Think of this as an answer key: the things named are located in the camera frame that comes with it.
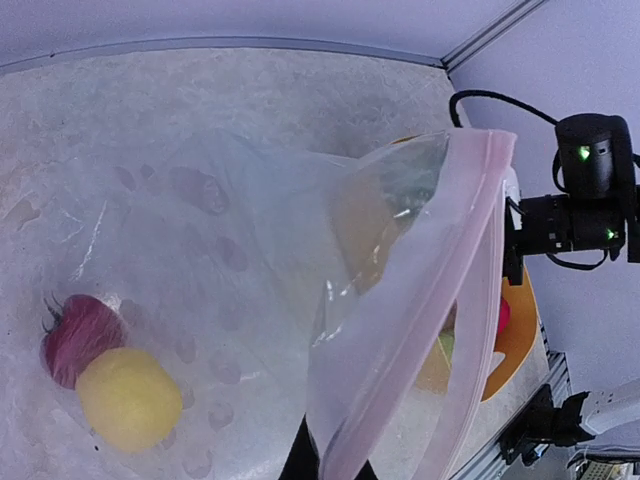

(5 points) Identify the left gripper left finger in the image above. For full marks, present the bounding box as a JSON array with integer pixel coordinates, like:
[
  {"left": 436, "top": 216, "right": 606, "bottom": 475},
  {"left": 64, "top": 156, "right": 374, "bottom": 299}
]
[{"left": 280, "top": 417, "right": 319, "bottom": 480}]

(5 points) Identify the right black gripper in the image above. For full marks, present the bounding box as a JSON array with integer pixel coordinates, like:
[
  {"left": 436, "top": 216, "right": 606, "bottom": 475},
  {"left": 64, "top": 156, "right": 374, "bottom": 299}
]
[{"left": 503, "top": 197, "right": 524, "bottom": 286}]

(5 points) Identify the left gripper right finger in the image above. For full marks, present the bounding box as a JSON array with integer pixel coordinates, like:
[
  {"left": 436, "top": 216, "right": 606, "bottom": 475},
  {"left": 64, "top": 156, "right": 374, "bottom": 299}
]
[{"left": 353, "top": 455, "right": 378, "bottom": 480}]

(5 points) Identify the yellow toy lemon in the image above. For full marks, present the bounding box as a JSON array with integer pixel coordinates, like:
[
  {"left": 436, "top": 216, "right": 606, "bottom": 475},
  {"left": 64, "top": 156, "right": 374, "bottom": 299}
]
[{"left": 75, "top": 347, "right": 183, "bottom": 453}]

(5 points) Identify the clear zip top bag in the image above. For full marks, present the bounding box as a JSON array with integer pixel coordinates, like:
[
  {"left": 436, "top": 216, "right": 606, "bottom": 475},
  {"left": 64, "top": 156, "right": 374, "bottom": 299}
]
[{"left": 9, "top": 128, "right": 517, "bottom": 480}]

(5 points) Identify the red toy tomato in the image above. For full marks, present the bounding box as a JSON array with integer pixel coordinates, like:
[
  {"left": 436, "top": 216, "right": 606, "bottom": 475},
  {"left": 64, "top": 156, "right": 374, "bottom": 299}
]
[{"left": 41, "top": 294, "right": 127, "bottom": 390}]

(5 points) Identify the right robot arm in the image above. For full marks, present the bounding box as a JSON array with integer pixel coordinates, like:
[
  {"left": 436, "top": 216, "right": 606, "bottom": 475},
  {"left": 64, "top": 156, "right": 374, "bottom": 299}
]
[{"left": 449, "top": 90, "right": 639, "bottom": 450}]

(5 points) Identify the red toy apple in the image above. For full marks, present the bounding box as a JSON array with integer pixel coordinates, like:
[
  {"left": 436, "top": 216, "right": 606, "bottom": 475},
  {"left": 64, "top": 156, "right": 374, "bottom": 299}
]
[{"left": 497, "top": 297, "right": 511, "bottom": 335}]

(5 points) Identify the yellow plastic basket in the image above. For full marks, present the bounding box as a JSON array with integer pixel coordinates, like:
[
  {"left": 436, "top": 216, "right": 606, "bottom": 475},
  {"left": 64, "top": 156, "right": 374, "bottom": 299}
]
[{"left": 389, "top": 134, "right": 540, "bottom": 404}]

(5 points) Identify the white perforated storage basket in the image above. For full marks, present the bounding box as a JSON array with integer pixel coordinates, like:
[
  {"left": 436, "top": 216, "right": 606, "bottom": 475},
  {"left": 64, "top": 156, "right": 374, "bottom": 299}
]
[{"left": 566, "top": 446, "right": 639, "bottom": 480}]

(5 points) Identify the aluminium front rail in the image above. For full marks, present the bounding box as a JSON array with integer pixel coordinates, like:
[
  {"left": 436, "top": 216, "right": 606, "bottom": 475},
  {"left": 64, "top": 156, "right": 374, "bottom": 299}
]
[{"left": 452, "top": 324, "right": 574, "bottom": 479}]

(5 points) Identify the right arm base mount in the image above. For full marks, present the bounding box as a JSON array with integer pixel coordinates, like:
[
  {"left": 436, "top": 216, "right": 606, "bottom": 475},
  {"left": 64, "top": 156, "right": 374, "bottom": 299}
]
[{"left": 499, "top": 384, "right": 595, "bottom": 466}]

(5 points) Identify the right aluminium frame post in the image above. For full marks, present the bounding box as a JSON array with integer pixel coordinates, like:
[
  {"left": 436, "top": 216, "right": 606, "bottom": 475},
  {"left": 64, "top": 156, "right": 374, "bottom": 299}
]
[{"left": 440, "top": 0, "right": 548, "bottom": 73}]

